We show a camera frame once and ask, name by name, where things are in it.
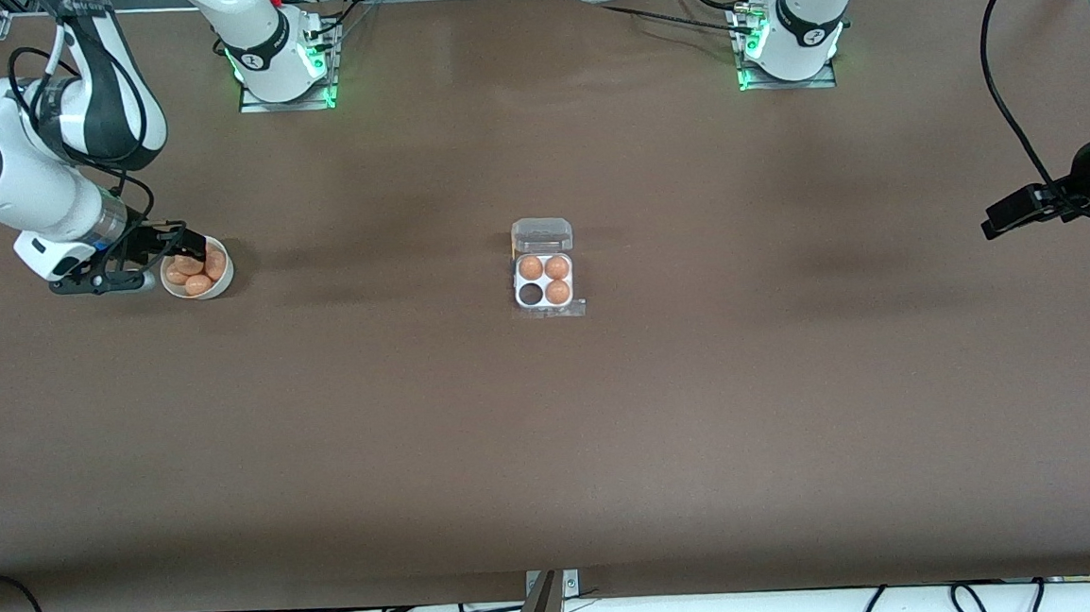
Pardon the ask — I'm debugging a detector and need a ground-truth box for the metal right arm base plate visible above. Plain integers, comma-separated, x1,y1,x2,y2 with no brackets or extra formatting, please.
233,14,346,115

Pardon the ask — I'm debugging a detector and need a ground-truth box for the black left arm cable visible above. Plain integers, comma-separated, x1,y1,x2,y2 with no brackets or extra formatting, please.
977,0,1090,229

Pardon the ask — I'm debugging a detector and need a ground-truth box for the white round bowl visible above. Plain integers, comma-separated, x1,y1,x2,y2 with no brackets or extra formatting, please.
158,233,237,304

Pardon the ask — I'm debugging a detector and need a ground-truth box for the clear plastic egg box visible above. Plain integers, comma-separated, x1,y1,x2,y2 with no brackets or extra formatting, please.
508,214,588,323

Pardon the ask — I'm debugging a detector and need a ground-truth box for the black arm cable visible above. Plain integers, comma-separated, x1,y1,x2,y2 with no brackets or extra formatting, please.
6,37,159,237
977,0,1090,229

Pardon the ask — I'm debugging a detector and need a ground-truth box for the black base cable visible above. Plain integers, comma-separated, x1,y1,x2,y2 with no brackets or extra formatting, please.
298,0,380,40

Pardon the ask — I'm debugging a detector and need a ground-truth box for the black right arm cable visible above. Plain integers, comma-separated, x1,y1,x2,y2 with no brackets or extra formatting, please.
6,37,159,237

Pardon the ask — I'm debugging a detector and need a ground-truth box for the small metal bracket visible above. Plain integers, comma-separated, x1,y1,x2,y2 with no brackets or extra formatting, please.
522,568,582,602

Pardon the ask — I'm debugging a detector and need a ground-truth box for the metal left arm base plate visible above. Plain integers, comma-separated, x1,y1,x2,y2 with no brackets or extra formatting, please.
731,0,839,94

